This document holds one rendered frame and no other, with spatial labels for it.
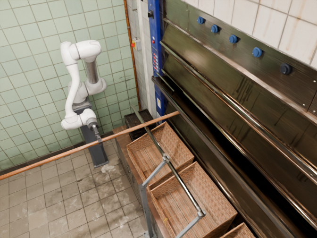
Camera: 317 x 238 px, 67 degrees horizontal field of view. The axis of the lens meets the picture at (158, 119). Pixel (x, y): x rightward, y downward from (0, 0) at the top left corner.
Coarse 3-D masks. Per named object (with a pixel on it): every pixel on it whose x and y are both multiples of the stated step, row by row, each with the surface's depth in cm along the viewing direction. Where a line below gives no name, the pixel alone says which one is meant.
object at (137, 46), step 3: (132, 39) 257; (135, 39) 255; (138, 39) 255; (135, 42) 251; (138, 42) 252; (135, 45) 253; (138, 45) 254; (141, 45) 256; (135, 48) 256; (138, 48) 256; (141, 48) 258
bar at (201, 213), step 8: (136, 112) 219; (152, 136) 195; (160, 152) 184; (168, 160) 177; (160, 168) 183; (152, 176) 185; (176, 176) 167; (144, 184) 187; (184, 184) 161; (144, 192) 192; (144, 200) 199; (192, 200) 153; (144, 208) 207; (200, 208) 149; (200, 216) 145; (192, 224) 149; (144, 232) 254; (152, 232) 243; (184, 232) 151
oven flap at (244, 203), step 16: (176, 128) 232; (192, 144) 215; (208, 160) 198; (224, 176) 183; (224, 192) 181; (240, 192) 170; (240, 208) 170; (256, 208) 159; (256, 224) 160; (272, 224) 149
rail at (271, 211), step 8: (168, 96) 193; (176, 104) 184; (184, 112) 176; (192, 120) 169; (200, 128) 163; (224, 160) 144; (232, 168) 138; (240, 176) 134; (248, 184) 130; (256, 192) 126; (264, 200) 123; (272, 216) 118; (280, 224) 114; (288, 232) 111
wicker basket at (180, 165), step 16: (160, 128) 257; (128, 144) 249; (144, 144) 261; (160, 144) 267; (176, 144) 242; (144, 160) 251; (160, 160) 251; (176, 160) 246; (192, 160) 221; (144, 176) 220; (160, 176) 236
